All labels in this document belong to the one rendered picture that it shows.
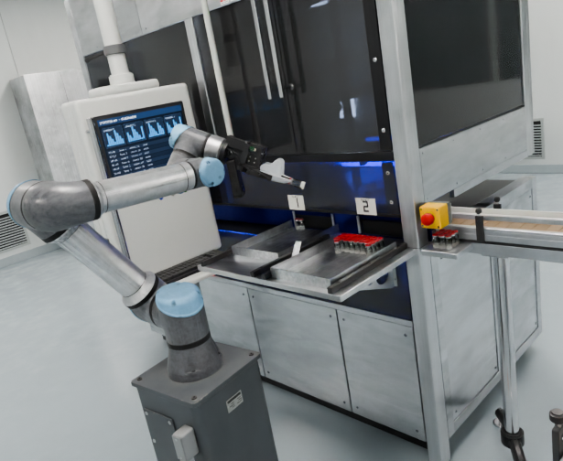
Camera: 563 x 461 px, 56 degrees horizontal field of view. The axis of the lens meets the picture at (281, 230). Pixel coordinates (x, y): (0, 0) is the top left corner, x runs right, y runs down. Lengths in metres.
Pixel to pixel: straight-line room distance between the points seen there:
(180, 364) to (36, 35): 5.97
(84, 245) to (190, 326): 0.33
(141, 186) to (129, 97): 0.97
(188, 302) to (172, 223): 0.97
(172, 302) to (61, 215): 0.35
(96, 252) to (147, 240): 0.87
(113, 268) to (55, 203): 0.28
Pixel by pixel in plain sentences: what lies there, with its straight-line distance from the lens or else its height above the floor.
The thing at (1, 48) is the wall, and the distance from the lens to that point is 6.92.
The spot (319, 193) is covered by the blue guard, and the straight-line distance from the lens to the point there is 2.00.
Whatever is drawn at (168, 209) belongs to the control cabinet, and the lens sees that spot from 2.30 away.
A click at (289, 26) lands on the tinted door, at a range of 1.99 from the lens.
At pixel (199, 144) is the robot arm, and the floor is 1.36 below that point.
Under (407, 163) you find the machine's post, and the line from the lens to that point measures 1.74.
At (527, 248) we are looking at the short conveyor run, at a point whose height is 0.88.
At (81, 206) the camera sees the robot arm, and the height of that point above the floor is 1.31.
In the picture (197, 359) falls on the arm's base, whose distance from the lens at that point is 1.43.
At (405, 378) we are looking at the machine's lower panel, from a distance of 2.11.
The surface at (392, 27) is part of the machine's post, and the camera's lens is 1.71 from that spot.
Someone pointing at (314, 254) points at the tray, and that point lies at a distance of 1.88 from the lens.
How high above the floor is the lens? 1.49
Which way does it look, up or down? 16 degrees down
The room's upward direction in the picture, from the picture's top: 10 degrees counter-clockwise
